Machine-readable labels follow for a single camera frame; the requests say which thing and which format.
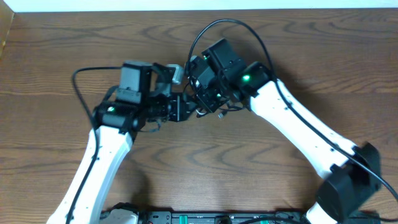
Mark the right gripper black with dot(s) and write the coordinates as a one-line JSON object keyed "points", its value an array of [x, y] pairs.
{"points": [[202, 95]]}

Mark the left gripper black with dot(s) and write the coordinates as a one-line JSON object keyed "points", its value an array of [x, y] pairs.
{"points": [[178, 102]]}

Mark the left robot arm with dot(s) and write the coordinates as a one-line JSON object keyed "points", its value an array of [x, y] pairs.
{"points": [[143, 95]]}

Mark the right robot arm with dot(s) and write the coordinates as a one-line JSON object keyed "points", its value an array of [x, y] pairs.
{"points": [[350, 173]]}

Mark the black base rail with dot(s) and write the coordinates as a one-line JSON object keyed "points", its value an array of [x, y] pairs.
{"points": [[224, 217]]}

